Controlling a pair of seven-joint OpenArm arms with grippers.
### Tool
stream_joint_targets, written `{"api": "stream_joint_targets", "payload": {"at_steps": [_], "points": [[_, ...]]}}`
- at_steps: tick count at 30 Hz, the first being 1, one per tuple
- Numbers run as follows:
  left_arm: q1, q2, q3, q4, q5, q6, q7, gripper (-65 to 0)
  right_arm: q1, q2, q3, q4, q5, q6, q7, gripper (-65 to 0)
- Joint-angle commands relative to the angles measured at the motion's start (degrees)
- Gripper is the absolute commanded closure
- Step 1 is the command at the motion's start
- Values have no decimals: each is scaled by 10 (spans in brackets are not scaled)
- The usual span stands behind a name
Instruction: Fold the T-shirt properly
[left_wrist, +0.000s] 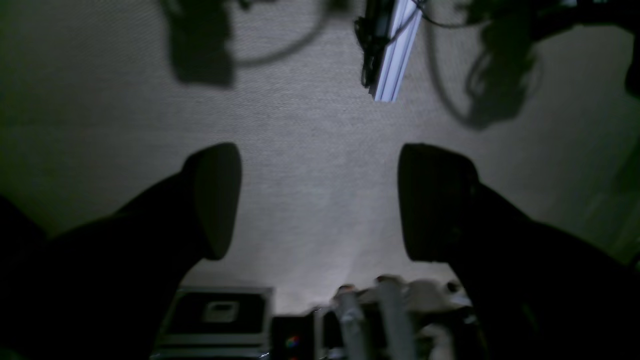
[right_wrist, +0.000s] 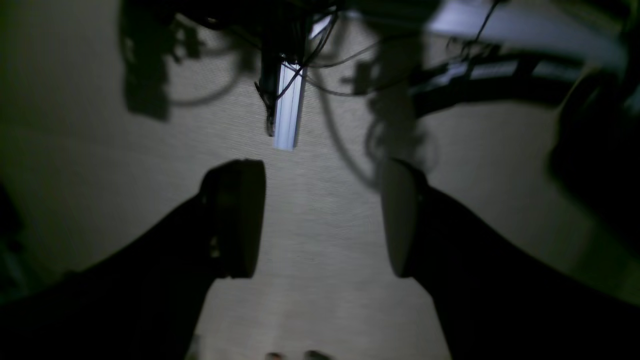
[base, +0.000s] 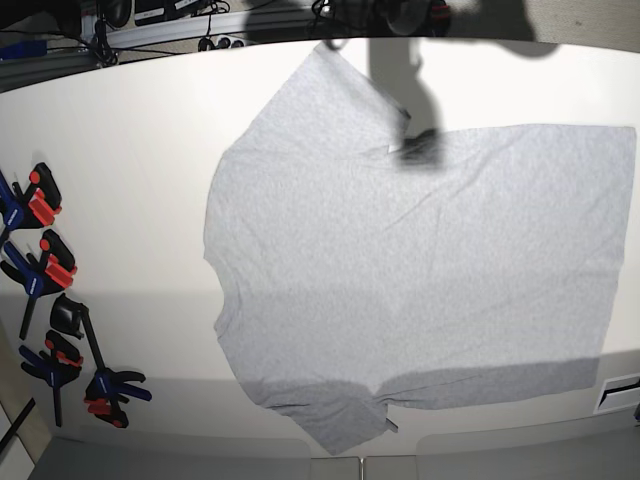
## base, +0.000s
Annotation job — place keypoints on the blue orange bar clamp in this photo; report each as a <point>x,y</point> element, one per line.
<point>51,273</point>
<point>34,208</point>
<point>61,365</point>

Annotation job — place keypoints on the black strip at table edge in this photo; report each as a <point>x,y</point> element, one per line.
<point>16,424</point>

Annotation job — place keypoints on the large black bar clamp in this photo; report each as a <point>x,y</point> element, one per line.
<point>108,389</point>

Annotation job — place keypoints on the upper blue orange bar clamp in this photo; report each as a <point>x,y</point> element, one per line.
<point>34,208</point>

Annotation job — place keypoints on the grey T-shirt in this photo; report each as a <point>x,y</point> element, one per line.
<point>363,269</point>

